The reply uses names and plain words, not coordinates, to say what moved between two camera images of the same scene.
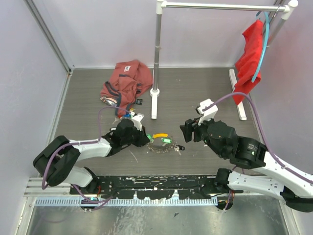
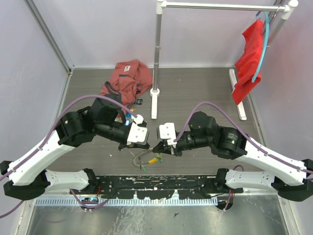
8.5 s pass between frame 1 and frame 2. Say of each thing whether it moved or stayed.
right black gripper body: moved
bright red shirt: stayed
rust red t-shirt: stayed
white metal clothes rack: stayed
